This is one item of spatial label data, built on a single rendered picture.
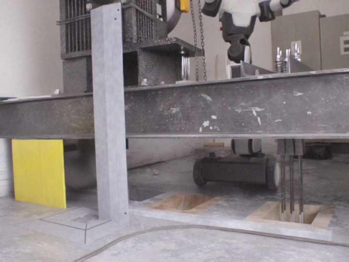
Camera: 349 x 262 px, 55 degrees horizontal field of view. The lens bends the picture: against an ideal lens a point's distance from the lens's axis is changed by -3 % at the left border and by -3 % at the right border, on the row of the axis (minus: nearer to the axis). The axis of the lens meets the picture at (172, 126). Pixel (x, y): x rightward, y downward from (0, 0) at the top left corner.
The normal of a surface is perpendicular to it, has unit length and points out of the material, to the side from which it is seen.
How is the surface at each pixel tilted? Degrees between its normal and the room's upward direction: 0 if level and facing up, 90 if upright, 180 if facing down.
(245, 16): 78
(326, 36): 90
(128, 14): 90
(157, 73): 90
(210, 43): 90
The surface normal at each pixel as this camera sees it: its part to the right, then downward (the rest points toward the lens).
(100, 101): -0.64, 0.04
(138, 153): 0.85, -0.02
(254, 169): -0.46, 0.04
